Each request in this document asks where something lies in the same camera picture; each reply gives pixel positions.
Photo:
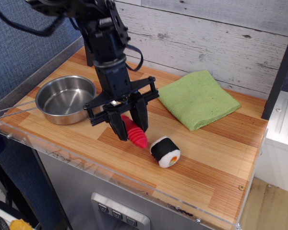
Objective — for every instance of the dark right frame post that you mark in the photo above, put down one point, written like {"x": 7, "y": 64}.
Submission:
{"x": 276, "y": 88}

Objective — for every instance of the red handled metal spoon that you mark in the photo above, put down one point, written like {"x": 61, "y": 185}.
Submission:
{"x": 135, "y": 134}

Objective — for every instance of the silver button control panel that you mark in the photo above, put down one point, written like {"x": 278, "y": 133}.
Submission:
{"x": 111, "y": 215}

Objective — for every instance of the stainless steel pot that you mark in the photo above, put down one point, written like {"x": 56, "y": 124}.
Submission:
{"x": 61, "y": 100}

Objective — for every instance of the dark left frame post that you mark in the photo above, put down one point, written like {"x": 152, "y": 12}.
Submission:
{"x": 89, "y": 54}

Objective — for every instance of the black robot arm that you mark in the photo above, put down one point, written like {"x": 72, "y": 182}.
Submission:
{"x": 105, "y": 39}

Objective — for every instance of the yellow black bag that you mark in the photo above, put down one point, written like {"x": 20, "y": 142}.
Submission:
{"x": 18, "y": 224}

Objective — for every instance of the white metal side unit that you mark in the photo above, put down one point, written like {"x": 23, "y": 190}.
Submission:
{"x": 272, "y": 164}

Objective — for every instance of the dark frame post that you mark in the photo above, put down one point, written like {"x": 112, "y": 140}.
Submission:
{"x": 276, "y": 88}
{"x": 89, "y": 54}

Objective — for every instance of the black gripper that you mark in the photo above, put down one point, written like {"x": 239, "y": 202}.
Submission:
{"x": 119, "y": 95}

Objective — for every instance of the green folded cloth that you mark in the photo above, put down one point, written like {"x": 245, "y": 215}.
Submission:
{"x": 197, "y": 100}

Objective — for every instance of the clear acrylic table guard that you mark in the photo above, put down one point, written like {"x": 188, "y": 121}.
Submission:
{"x": 206, "y": 186}

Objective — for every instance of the plush sushi roll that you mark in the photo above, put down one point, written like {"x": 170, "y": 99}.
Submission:
{"x": 165, "y": 152}

